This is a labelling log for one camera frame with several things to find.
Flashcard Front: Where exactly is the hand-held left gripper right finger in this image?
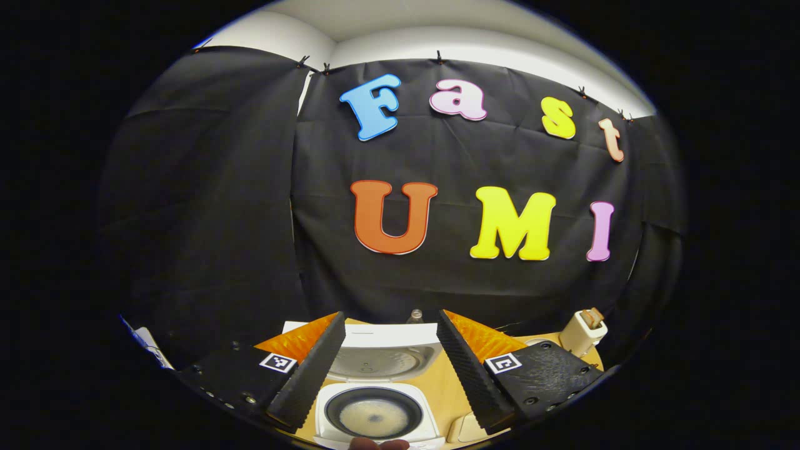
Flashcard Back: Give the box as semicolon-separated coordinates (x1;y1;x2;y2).
435;309;606;435

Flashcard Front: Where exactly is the black backdrop cloth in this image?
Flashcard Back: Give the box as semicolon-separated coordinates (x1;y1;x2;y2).
100;47;688;371

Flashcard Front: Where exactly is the white rice cooker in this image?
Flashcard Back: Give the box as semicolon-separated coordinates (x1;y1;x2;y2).
282;321;446;450

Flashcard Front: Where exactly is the white toaster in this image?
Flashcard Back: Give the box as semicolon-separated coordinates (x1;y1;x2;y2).
558;307;608;358

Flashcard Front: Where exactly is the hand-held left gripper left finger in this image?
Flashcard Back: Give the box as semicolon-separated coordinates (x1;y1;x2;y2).
177;311;348;435

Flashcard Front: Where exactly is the clear box of rice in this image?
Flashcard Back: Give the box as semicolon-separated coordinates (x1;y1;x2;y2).
447;412;510;444

